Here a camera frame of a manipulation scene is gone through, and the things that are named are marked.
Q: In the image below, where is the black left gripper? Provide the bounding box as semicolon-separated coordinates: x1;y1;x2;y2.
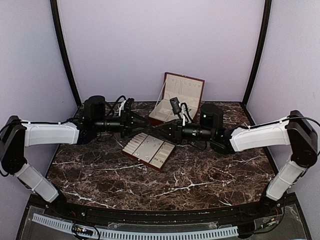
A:
93;109;150;138

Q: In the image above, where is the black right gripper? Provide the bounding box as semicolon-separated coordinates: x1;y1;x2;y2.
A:
153;118;215;145

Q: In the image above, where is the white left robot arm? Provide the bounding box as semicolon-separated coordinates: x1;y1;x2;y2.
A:
0;112;149;218

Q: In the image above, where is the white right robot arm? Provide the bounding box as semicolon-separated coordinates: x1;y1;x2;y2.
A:
155;110;320;217

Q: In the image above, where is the red jewelry tray insert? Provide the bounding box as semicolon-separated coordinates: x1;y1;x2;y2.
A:
121;133;176;172

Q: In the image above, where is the red open jewelry box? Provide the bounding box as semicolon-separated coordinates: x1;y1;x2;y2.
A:
147;72;206;127

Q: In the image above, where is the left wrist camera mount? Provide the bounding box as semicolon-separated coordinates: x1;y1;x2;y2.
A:
118;98;135;117

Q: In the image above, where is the white slotted cable duct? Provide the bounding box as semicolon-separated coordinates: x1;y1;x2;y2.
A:
31;213;239;240

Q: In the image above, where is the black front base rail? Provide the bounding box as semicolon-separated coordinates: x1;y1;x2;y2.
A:
44;198;286;226

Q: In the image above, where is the black corner frame post left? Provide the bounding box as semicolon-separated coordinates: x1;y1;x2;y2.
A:
50;0;82;108

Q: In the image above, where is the black corner frame post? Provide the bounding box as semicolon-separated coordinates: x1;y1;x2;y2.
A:
241;0;273;108
50;0;82;108

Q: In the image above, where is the black corner frame post right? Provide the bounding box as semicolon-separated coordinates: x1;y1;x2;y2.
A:
241;0;273;108

